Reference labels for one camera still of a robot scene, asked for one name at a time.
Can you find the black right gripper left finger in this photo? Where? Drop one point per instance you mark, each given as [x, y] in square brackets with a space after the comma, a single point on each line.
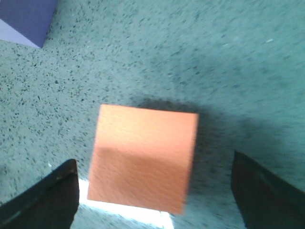
[50, 204]

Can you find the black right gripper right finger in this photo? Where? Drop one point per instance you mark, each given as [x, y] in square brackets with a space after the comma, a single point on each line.
[264, 200]

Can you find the orange foam cube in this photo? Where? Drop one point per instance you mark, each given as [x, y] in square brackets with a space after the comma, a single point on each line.
[143, 157]

